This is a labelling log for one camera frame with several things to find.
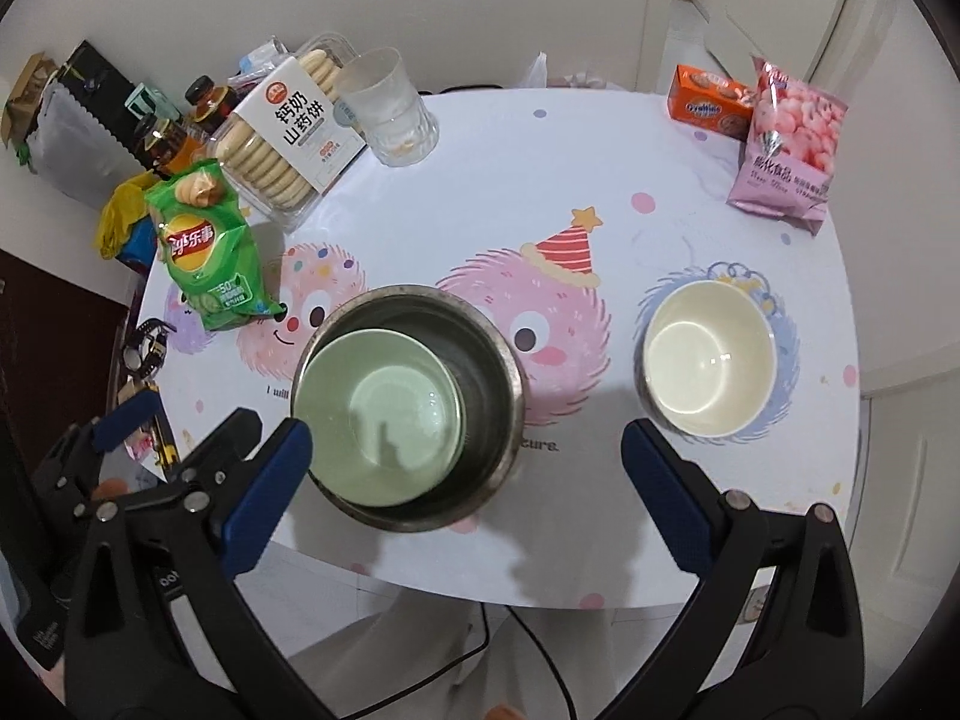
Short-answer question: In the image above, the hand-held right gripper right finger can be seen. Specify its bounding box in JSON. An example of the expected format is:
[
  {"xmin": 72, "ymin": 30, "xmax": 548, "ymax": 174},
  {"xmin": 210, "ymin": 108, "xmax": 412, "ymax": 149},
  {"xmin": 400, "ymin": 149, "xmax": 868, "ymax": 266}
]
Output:
[{"xmin": 600, "ymin": 418, "xmax": 886, "ymax": 720}]

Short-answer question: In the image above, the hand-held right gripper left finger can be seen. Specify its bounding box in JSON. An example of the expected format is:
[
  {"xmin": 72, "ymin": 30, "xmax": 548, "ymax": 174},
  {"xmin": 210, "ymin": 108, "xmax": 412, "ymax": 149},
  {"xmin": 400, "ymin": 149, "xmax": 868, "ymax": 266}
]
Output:
[{"xmin": 64, "ymin": 418, "xmax": 335, "ymax": 720}]

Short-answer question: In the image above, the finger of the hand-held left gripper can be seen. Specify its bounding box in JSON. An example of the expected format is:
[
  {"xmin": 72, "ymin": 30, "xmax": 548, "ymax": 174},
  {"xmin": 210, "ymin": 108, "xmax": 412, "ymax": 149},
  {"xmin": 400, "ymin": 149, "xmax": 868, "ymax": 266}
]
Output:
[
  {"xmin": 120, "ymin": 406, "xmax": 265, "ymax": 511},
  {"xmin": 30, "ymin": 388, "xmax": 164, "ymax": 518}
]

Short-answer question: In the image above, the small green ribbed bowl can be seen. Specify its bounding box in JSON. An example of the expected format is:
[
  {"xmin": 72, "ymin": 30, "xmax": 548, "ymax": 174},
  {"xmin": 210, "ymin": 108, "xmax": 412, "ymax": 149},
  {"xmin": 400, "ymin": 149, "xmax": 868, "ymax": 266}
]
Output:
[{"xmin": 298, "ymin": 330, "xmax": 462, "ymax": 507}]

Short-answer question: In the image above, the large stainless steel bowl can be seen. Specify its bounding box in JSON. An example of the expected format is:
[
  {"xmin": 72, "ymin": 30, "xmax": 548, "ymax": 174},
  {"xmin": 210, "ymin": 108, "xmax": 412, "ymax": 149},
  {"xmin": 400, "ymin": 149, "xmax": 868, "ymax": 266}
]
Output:
[{"xmin": 289, "ymin": 283, "xmax": 527, "ymax": 535}]

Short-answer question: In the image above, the large green ribbed bowl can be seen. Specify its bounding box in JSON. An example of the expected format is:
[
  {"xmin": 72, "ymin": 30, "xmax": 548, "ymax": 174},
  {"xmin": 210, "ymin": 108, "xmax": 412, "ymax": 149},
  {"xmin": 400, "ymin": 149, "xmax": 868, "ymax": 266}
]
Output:
[{"xmin": 295, "ymin": 327, "xmax": 467, "ymax": 509}]

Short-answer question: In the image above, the black yellow tool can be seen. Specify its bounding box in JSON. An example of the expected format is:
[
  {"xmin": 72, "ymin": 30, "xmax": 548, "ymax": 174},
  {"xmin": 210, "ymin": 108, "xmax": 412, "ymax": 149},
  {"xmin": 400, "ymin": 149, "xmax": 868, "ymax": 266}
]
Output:
[{"xmin": 146, "ymin": 420, "xmax": 181, "ymax": 470}]

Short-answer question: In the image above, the black keyring bundle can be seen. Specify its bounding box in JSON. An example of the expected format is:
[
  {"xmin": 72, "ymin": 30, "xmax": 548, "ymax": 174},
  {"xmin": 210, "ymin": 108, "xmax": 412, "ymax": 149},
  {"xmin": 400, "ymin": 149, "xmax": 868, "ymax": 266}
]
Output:
[{"xmin": 124, "ymin": 319, "xmax": 173, "ymax": 391}]

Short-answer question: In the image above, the dark brown cabinet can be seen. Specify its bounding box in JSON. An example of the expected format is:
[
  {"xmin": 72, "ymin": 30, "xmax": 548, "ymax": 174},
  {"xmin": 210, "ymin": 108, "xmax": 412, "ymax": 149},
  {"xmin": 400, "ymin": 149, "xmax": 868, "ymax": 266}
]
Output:
[{"xmin": 0, "ymin": 247, "xmax": 147, "ymax": 481}]

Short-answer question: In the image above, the cream ribbed bowl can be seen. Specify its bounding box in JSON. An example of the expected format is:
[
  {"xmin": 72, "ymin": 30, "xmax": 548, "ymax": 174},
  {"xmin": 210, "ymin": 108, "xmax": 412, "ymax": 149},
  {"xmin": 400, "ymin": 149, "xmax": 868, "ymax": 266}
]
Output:
[{"xmin": 636, "ymin": 279, "xmax": 779, "ymax": 440}]

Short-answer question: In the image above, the green chips bag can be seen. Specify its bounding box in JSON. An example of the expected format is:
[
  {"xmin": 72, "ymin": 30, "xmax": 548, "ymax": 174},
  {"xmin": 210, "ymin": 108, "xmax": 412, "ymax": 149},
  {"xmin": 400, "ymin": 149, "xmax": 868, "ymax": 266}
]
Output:
[{"xmin": 144, "ymin": 157, "xmax": 287, "ymax": 332}]

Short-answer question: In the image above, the yellow cloth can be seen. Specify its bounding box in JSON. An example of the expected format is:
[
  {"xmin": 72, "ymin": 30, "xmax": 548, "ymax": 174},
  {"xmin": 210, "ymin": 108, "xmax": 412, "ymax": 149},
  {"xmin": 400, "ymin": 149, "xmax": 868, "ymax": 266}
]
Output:
[{"xmin": 94, "ymin": 172, "xmax": 162, "ymax": 260}]

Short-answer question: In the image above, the amber glass bottle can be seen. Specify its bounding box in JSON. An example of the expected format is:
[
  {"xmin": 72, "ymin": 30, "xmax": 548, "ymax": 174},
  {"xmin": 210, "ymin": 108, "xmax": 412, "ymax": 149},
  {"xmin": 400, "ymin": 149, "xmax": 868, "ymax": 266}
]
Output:
[
  {"xmin": 185, "ymin": 75, "xmax": 237, "ymax": 137},
  {"xmin": 135, "ymin": 114, "xmax": 197, "ymax": 177}
]

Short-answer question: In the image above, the clear plastic biscuit box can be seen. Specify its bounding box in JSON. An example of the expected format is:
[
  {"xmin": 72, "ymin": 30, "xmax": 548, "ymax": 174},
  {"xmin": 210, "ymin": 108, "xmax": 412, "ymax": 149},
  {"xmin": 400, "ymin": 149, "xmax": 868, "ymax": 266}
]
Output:
[{"xmin": 206, "ymin": 31, "xmax": 368, "ymax": 233}]

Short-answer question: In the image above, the cartoon printed tablecloth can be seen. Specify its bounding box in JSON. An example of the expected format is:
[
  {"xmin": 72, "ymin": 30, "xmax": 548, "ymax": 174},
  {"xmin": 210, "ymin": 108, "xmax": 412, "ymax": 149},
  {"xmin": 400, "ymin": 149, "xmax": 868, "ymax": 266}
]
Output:
[{"xmin": 135, "ymin": 86, "xmax": 862, "ymax": 610}]

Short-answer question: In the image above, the clear glass cup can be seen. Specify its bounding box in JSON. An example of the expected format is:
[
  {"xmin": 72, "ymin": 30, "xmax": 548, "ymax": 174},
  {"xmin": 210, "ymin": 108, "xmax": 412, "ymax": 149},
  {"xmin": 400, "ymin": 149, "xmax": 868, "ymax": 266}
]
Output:
[{"xmin": 331, "ymin": 46, "xmax": 440, "ymax": 167}]

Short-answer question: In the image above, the pink snack bag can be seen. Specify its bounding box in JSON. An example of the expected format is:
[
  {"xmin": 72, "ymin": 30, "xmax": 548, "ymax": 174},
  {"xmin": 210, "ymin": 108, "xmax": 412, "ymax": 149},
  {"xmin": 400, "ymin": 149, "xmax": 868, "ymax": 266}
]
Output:
[{"xmin": 726, "ymin": 56, "xmax": 848, "ymax": 237}]

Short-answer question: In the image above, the orange cookie box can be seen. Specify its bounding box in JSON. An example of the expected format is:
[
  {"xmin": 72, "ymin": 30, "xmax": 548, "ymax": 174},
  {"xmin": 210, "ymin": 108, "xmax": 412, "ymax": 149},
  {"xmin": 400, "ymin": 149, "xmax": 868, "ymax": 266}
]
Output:
[{"xmin": 667, "ymin": 64, "xmax": 758, "ymax": 142}]

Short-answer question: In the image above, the black cable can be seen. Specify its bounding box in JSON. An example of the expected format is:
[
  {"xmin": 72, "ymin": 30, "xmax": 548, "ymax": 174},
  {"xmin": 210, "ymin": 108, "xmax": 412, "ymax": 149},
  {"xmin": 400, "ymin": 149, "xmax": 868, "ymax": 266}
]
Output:
[{"xmin": 431, "ymin": 600, "xmax": 571, "ymax": 720}]

